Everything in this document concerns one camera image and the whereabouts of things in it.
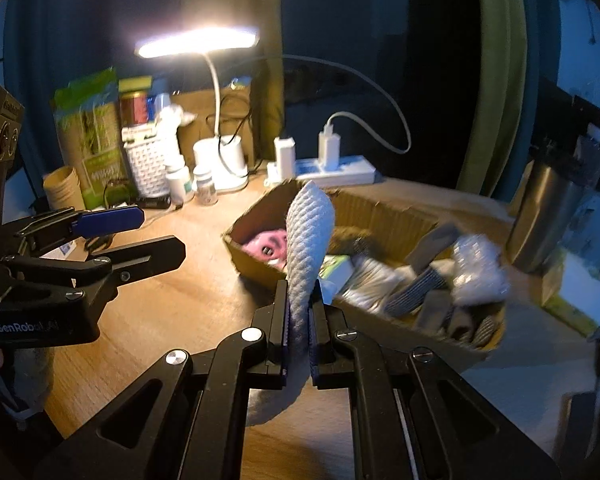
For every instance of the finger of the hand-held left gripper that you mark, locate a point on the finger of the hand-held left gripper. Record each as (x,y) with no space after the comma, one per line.
(150,255)
(110,220)

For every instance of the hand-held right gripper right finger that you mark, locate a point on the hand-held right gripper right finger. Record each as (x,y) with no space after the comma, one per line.
(317,330)

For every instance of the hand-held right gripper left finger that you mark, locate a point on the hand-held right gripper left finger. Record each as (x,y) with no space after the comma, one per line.
(280,330)

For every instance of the pink plush toy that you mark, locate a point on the pink plush toy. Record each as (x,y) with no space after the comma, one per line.
(267,247)

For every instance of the white textured cloth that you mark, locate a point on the white textured cloth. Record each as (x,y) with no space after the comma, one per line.
(310,240)

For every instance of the brown knitted cloth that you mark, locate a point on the brown knitted cloth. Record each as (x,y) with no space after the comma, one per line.
(352,240)

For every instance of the cardboard box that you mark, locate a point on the cardboard box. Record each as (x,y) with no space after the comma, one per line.
(375,215)

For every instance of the black flashlight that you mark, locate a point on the black flashlight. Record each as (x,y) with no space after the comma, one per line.
(152,202)

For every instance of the stack of paper cups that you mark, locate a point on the stack of paper cups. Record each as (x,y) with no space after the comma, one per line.
(62,187)

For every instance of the small white green box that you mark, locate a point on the small white green box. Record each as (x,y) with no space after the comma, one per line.
(336,270)

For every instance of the white woven basket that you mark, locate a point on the white woven basket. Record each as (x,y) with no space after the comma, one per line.
(147,165)

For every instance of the white pill bottle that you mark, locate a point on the white pill bottle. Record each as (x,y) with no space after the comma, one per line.
(180,182)
(205,187)

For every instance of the green snack packet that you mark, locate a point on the green snack packet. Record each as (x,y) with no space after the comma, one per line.
(90,135)

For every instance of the dark jar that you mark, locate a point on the dark jar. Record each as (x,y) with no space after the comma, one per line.
(134,107)

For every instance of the brown cardboard sheet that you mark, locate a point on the brown cardboard sheet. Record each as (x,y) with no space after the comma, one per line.
(195,110)

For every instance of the white power strip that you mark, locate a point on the white power strip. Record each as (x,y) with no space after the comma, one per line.
(345,172)

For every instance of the white desk lamp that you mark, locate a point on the white desk lamp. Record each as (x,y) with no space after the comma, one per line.
(195,42)

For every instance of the steel tumbler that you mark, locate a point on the steel tumbler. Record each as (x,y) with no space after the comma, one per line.
(545,220)

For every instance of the yellow-green curtain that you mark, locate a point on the yellow-green curtain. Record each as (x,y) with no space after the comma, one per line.
(495,60)
(260,10)

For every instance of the yellow tissue pack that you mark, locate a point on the yellow tissue pack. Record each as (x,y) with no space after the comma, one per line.
(577,290)

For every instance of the black phone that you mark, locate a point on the black phone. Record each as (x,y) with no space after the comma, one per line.
(580,425)

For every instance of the black monitor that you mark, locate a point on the black monitor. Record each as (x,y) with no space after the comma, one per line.
(570,110)

